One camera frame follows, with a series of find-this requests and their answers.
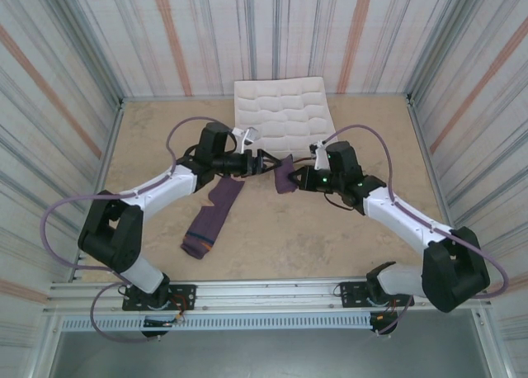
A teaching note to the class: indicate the purple sock with orange cuff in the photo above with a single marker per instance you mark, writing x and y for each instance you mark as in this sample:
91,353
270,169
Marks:
280,184

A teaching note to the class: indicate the white fabric organizer box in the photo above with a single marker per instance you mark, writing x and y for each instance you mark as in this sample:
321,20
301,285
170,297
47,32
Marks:
284,114

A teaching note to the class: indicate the purple sock with tan toe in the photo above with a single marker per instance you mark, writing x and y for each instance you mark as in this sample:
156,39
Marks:
214,213

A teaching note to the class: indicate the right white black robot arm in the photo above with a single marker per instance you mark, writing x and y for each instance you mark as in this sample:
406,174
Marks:
404,217

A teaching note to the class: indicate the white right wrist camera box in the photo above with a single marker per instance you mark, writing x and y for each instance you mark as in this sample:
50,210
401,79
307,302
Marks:
319,157

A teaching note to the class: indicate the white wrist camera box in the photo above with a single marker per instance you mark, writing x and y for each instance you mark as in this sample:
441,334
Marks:
319,157
249,135

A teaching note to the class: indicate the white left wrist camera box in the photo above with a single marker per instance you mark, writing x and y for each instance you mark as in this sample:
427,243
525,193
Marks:
249,135

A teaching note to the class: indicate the aluminium frame edge profile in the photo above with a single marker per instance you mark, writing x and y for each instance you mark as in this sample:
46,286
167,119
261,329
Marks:
421,138
112,138

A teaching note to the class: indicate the aluminium mounting rail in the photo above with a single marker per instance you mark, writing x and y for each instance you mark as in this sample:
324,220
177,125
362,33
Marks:
268,295

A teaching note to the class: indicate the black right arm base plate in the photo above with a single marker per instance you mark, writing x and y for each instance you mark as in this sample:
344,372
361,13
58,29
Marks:
350,293

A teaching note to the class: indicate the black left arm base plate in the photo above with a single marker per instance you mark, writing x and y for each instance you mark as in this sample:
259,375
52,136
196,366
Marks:
185,289

